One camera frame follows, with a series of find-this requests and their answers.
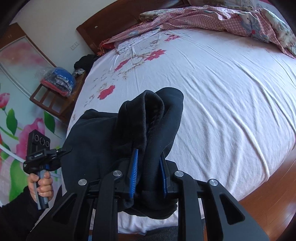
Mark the plastic bag of clothes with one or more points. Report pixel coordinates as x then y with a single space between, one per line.
59 80

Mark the flower print wardrobe door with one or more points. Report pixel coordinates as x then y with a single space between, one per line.
20 92

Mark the black clothes pile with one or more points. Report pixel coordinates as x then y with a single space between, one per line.
85 61

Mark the bed with floral white sheet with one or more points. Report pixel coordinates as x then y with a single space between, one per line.
208 104

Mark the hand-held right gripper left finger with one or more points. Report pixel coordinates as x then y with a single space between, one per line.
133 176

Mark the grey patterned cloth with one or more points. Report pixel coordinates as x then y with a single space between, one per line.
78 71

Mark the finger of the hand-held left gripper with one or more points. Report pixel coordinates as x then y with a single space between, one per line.
63 153

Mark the pink checkered quilt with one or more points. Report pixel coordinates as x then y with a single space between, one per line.
208 16

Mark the person's left forearm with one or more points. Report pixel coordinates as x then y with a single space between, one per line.
13 215

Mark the black sports sweatshirt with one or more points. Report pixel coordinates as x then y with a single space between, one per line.
97 143

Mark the white wall socket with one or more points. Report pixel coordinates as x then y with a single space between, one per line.
74 45

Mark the wooden chair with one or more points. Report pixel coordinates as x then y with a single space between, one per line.
55 102

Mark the person's left hand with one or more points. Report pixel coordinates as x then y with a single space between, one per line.
45 187

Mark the brown wooden headboard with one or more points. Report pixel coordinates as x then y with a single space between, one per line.
111 20

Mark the red cushion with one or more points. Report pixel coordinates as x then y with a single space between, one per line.
109 45

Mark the pale patterned pillow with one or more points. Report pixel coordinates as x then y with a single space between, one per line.
136 41

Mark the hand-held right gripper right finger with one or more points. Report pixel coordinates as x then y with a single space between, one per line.
163 178

